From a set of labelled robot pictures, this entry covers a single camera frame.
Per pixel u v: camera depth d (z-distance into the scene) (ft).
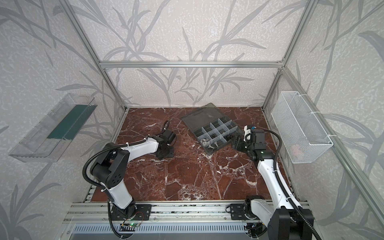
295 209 1.27
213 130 3.34
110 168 1.56
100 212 2.47
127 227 2.37
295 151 2.41
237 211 2.42
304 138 1.99
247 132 2.45
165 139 2.47
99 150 3.20
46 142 2.09
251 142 2.04
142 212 2.38
